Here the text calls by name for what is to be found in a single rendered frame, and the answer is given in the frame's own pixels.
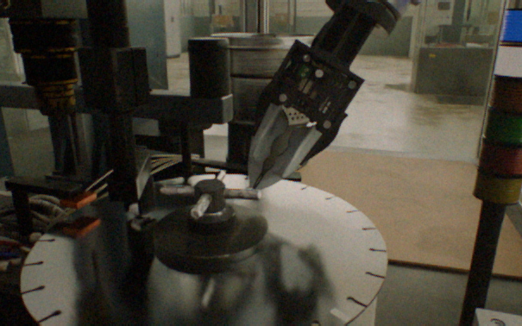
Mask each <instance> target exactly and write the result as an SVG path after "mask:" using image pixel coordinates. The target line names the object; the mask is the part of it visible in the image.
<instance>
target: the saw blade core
mask: <svg viewBox="0 0 522 326"><path fill-rule="evenodd" d="M214 176H215V175H200V176H190V177H186V182H185V181H184V178H183V177H182V178H175V179H169V180H164V181H159V182H154V186H155V187H154V197H155V209H154V210H152V211H150V212H148V214H147V215H145V216H136V215H134V214H132V213H131V212H125V209H124V202H114V203H111V202H110V200H109V195H108V196H106V197H101V199H99V200H97V201H95V202H93V203H90V204H87V205H85V206H83V207H82V208H80V209H78V210H77V212H73V213H71V214H69V215H68V216H65V218H63V219H62V220H61V221H59V222H58V223H56V224H55V225H54V226H53V227H52V228H51V229H50V230H49V231H46V232H45V233H44V234H43V235H42V236H41V238H40V240H39V241H38V242H37V243H36V244H35V245H34V246H33V248H32V249H31V251H30V252H29V254H28V256H27V258H26V260H25V261H24V264H23V267H22V273H21V292H22V300H23V303H24V304H25V307H26V309H27V310H28V312H29V314H30V316H31V317H32V318H33V319H34V320H35V322H36V323H37V324H39V326H314V325H312V324H313V323H318V324H319V326H346V325H347V324H350V323H351V322H353V321H354V320H355V319H356V318H358V317H359V316H360V315H361V314H362V313H363V311H364V310H365V307H366V308H368V307H369V305H371V303H372V302H373V301H374V299H375V298H376V296H377V295H378V293H379V290H380V288H381V286H382V284H383V281H384V279H385V278H386V276H387V263H388V257H387V247H386V244H384V241H383V239H382V237H381V234H380V232H379V230H378V229H376V227H375V226H374V224H373V223H372V222H371V221H370V220H369V219H368V218H367V217H366V216H365V215H364V214H362V213H361V212H360V211H358V209H357V208H355V207H354V206H352V205H351V204H349V203H346V202H344V201H343V200H341V199H339V197H335V196H334V195H332V194H330V193H327V192H325V191H321V190H319V189H316V188H313V187H310V186H309V187H307V185H301V184H297V183H293V182H289V181H285V180H281V181H280V182H279V183H278V184H276V185H272V186H270V187H268V188H265V189H263V190H260V191H261V199H260V200H259V201H254V200H239V199H226V204H239V205H243V206H246V207H249V208H251V209H253V210H257V211H259V212H260V213H261V214H262V215H263V216H264V217H265V218H266V219H267V222H268V240H267V244H266V245H265V246H264V248H263V249H261V250H260V251H259V252H258V253H256V254H255V255H253V256H251V257H249V258H247V259H246V260H241V261H238V262H235V263H231V264H227V265H221V266H189V265H184V264H180V263H177V262H174V261H171V260H169V259H167V258H165V257H164V256H162V255H161V254H160V253H159V252H158V251H157V250H156V248H155V246H154V237H153V230H154V226H155V224H156V223H157V222H158V221H159V220H161V219H162V218H163V216H165V215H167V214H168V213H170V212H172V211H174V210H177V209H181V208H184V207H187V206H191V205H194V197H192V196H176V195H163V194H162V193H160V187H161V186H163V185H186V186H194V185H195V184H196V183H197V182H198V181H200V180H204V179H208V178H214ZM363 229H364V230H363ZM51 241H52V242H51ZM370 250H374V251H370ZM41 263H42V264H41ZM39 264H40V265H39ZM366 274H369V275H371V276H368V275H366ZM40 288H43V289H41V290H38V289H40ZM347 299H352V300H354V302H350V301H347ZM363 306H364V307H363ZM334 308H337V309H338V310H339V311H341V312H342V313H343V314H344V315H346V316H349V317H351V318H352V319H350V320H349V321H348V322H344V320H342V319H341V318H339V317H337V316H335V315H334V314H332V313H331V310H333V309H334ZM58 313H59V315H58V316H55V314H58Z"/></svg>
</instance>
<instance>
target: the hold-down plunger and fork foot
mask: <svg viewBox="0 0 522 326"><path fill-rule="evenodd" d="M107 122H108V130H109V137H110V151H111V158H112V166H113V173H112V175H111V176H110V178H109V181H108V183H107V185H108V192H109V200H110V202H111V203H114V202H124V209H125V212H130V210H129V206H130V204H131V202H136V201H137V206H138V214H139V216H144V215H146V214H147V213H148V212H150V211H152V210H154V209H155V197H154V178H153V175H151V174H150V173H151V171H152V160H151V153H137V152H136V148H135V131H134V121H133V113H131V114H127V115H116V116H111V115H107Z"/></svg>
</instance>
